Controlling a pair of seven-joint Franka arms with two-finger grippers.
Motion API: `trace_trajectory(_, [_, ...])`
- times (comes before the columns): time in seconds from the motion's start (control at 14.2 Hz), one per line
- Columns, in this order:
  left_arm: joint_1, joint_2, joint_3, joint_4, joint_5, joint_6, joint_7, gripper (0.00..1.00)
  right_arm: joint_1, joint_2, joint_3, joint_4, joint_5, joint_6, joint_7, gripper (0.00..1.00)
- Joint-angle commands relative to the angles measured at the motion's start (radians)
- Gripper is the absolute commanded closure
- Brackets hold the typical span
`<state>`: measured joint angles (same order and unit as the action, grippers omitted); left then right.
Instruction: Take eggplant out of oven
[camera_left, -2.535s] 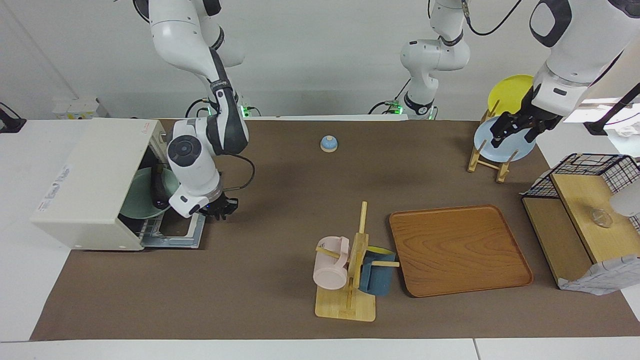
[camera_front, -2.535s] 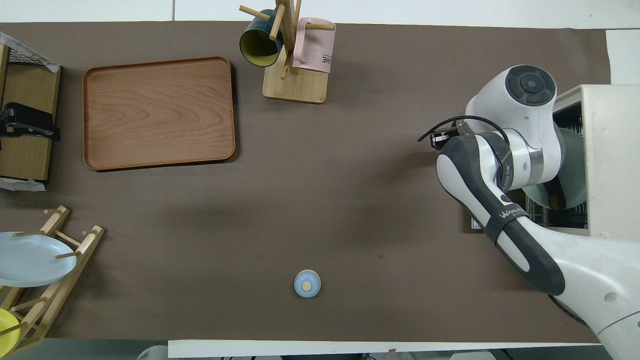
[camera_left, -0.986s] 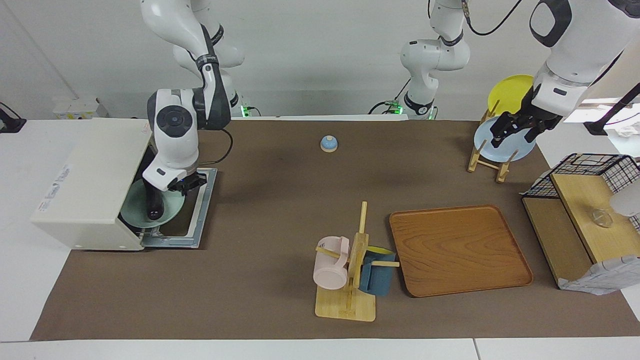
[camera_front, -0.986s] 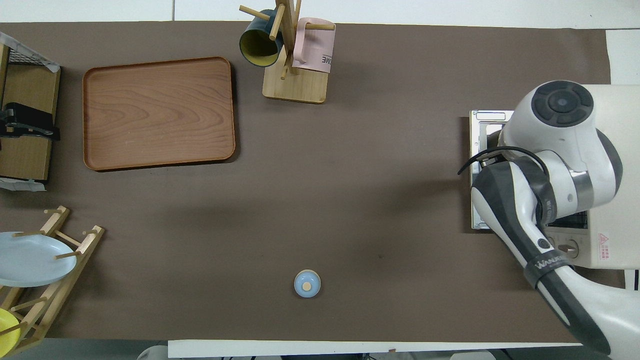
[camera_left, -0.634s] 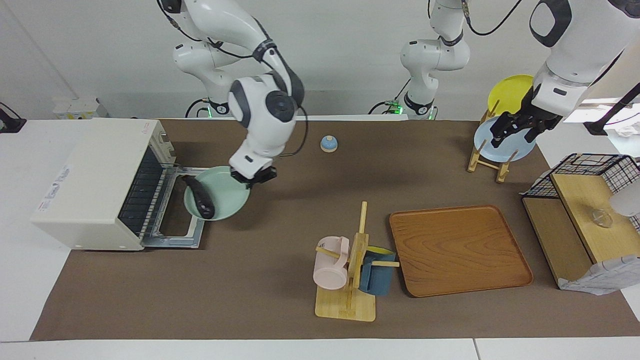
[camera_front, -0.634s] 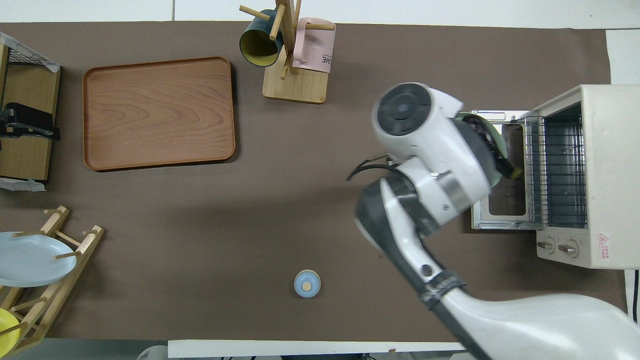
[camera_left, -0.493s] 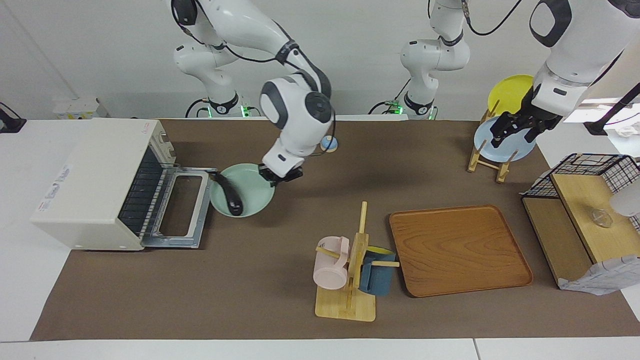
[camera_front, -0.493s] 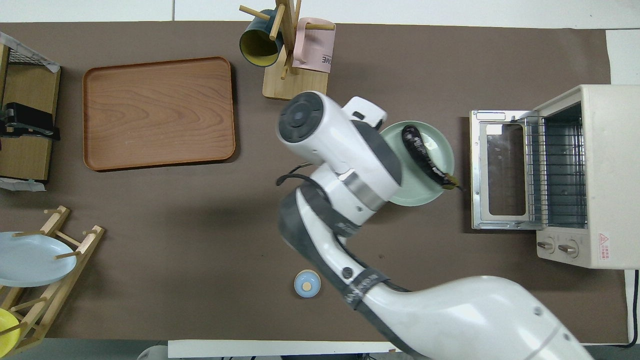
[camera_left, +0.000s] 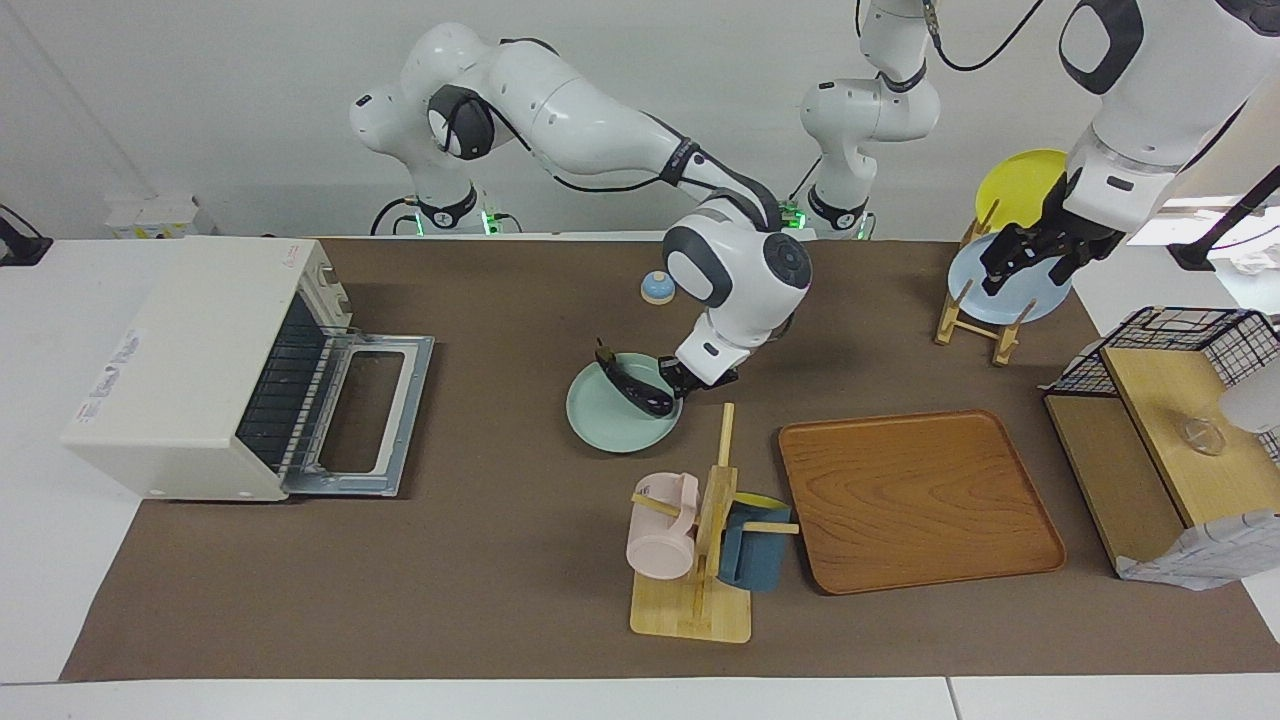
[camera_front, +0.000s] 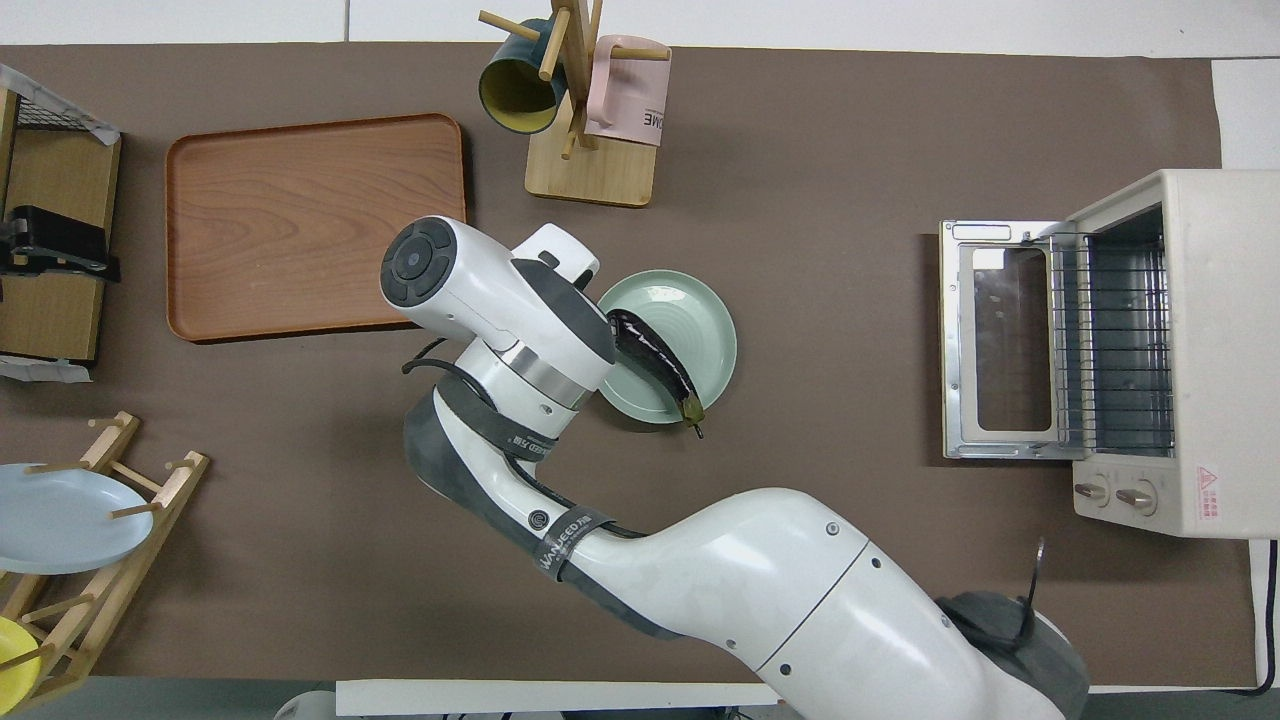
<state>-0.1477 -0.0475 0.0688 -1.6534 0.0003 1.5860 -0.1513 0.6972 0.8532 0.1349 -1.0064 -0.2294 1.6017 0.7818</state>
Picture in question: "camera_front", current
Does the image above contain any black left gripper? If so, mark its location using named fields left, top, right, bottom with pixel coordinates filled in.
left=5, top=204, right=122, bottom=284

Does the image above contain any dark purple eggplant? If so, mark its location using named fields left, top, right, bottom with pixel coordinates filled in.
left=608, top=310, right=706, bottom=439

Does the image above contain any pale green plate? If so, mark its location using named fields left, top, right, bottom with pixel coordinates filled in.
left=597, top=270, right=738, bottom=425

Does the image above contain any white toaster oven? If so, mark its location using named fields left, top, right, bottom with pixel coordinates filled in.
left=938, top=168, right=1280, bottom=541

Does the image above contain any white crumpled plastic sheet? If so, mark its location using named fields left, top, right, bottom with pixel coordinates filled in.
left=0, top=354, right=94, bottom=384
left=0, top=63, right=123, bottom=143

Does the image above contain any brown wooden tray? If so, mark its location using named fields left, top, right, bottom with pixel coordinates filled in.
left=165, top=112, right=468, bottom=344

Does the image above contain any wooden plate rack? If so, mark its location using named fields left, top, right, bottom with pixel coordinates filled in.
left=0, top=410, right=211, bottom=706

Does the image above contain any light blue plate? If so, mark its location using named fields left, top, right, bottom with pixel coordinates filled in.
left=0, top=462, right=156, bottom=576

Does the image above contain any yellow plate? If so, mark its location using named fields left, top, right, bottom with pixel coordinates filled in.
left=0, top=615, right=46, bottom=713

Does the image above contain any dark blue mug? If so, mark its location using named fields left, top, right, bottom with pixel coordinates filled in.
left=477, top=18, right=571, bottom=136

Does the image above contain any wooden mug tree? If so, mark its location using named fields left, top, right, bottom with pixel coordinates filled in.
left=478, top=0, right=671, bottom=209

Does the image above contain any pink mug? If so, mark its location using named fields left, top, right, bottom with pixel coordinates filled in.
left=583, top=35, right=673, bottom=148

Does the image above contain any brown table mat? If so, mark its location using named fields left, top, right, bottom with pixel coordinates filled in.
left=0, top=42, right=1259, bottom=691

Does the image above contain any black wire mesh basket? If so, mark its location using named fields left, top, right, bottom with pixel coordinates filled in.
left=12, top=93, right=103, bottom=133

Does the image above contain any metal oven wire rack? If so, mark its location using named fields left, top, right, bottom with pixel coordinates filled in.
left=1045, top=232, right=1177, bottom=453

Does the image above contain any black oven power cable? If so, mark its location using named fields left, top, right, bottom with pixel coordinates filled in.
left=1245, top=538, right=1280, bottom=698

